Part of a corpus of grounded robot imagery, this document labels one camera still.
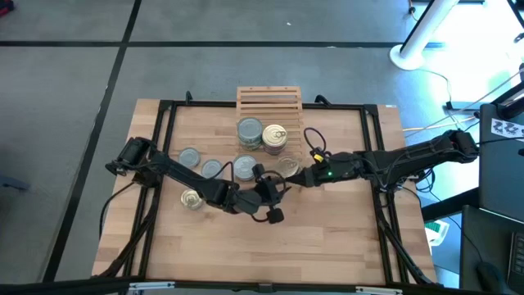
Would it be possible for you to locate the white floor stand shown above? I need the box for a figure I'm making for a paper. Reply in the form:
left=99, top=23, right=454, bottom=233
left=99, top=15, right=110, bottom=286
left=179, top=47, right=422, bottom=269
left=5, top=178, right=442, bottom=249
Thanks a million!
left=388, top=0, right=462, bottom=71

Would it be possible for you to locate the black keyboard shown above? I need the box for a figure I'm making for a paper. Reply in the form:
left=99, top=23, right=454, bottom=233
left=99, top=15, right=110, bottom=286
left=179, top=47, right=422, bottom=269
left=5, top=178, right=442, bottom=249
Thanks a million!
left=507, top=231, right=524, bottom=284

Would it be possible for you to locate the silver bracket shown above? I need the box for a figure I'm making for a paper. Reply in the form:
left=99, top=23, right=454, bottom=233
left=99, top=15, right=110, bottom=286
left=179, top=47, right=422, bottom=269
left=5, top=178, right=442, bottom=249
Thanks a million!
left=128, top=280, right=176, bottom=293
left=355, top=285, right=404, bottom=295

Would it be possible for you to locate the black computer mouse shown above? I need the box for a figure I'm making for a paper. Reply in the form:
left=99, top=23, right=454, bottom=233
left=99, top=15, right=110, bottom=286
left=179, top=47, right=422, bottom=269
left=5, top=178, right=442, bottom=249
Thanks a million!
left=475, top=261, right=508, bottom=295

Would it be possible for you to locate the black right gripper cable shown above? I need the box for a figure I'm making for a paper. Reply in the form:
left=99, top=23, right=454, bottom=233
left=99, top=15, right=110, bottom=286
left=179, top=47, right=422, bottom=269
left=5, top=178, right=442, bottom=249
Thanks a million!
left=303, top=126, right=328, bottom=156

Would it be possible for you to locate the beige floor cable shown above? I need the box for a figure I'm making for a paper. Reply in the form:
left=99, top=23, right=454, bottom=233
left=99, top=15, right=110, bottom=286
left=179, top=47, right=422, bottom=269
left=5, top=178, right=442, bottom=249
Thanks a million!
left=403, top=116, right=478, bottom=133

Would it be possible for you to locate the white marker paper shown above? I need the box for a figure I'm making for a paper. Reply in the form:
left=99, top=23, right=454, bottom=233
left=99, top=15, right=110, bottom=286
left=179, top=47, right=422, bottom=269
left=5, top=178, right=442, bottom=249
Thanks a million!
left=490, top=117, right=524, bottom=139

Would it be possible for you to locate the black aluminium table frame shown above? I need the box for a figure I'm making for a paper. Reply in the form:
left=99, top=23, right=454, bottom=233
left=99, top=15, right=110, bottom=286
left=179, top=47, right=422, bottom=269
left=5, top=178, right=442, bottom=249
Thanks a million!
left=97, top=90, right=439, bottom=286

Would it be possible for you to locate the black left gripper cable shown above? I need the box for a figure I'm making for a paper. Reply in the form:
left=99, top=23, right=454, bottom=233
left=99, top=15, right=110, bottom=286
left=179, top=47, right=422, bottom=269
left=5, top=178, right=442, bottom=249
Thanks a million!
left=250, top=170, right=288, bottom=225

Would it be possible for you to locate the wooden slatted shelf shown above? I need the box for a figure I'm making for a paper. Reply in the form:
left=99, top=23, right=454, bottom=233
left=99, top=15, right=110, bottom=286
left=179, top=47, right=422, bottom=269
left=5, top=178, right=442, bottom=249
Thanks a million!
left=235, top=85, right=309, bottom=184

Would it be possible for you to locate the black crossbar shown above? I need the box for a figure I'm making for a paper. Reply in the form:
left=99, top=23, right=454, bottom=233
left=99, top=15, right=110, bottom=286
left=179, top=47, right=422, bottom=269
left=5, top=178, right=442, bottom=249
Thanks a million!
left=0, top=275, right=488, bottom=295

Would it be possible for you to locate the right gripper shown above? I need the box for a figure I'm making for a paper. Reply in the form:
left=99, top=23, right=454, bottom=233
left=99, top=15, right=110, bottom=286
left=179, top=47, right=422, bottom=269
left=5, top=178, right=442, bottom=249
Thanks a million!
left=285, top=152, right=364, bottom=191

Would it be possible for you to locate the white green box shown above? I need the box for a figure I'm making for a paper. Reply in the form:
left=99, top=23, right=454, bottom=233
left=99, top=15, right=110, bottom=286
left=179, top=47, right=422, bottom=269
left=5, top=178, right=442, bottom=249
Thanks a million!
left=423, top=219, right=450, bottom=247

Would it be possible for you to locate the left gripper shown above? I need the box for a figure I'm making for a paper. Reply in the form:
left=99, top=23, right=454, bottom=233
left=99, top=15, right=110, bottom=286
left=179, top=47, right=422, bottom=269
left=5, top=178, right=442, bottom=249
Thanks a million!
left=244, top=162, right=291, bottom=225

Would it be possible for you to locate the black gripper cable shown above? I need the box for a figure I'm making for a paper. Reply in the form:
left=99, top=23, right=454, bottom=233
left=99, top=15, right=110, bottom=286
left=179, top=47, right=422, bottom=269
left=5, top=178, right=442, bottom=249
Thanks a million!
left=303, top=126, right=328, bottom=156
left=250, top=170, right=288, bottom=225

